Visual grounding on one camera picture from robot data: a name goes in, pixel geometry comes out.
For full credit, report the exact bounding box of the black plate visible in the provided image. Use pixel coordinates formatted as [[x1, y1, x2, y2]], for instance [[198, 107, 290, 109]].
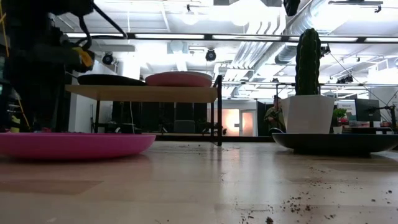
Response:
[[76, 73, 147, 86]]

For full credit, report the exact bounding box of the magenta plate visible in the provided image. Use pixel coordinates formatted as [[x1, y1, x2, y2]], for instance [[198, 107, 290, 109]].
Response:
[[0, 132, 157, 161]]

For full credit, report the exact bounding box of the light pink plate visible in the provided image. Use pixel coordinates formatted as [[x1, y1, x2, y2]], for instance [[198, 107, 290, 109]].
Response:
[[145, 73, 214, 88]]

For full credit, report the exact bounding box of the dark teal plate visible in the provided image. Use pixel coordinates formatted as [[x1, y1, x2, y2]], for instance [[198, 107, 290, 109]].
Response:
[[272, 133, 398, 156]]

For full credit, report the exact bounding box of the wooden shelf with black legs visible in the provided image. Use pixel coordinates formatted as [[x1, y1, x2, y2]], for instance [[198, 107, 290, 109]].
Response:
[[65, 74, 223, 147]]

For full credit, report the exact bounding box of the grey armchair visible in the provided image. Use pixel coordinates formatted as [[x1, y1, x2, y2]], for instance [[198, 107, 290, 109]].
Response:
[[173, 119, 196, 134]]

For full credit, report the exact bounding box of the long ceiling light bar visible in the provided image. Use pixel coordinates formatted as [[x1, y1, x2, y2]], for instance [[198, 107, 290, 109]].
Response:
[[65, 32, 398, 44]]

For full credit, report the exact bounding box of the person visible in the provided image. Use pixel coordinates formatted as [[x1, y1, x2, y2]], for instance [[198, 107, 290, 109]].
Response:
[[263, 95, 286, 134]]

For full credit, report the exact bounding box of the green cactus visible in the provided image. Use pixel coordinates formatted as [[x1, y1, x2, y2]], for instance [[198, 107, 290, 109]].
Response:
[[294, 27, 322, 96]]

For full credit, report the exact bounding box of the white hexagonal plant pot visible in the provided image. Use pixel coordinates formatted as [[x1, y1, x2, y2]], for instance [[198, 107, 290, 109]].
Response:
[[280, 95, 336, 135]]

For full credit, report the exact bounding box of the small green potted plant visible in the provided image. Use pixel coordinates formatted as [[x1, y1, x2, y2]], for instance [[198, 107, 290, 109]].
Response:
[[331, 108, 348, 135]]

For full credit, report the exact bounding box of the black office monitor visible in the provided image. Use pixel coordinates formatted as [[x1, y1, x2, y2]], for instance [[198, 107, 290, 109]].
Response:
[[354, 98, 382, 123]]

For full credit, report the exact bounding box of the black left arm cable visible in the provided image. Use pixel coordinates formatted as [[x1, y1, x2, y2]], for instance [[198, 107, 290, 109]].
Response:
[[77, 1, 129, 50]]

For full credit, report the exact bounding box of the yellow cable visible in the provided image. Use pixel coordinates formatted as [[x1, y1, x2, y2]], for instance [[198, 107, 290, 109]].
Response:
[[0, 0, 31, 130]]

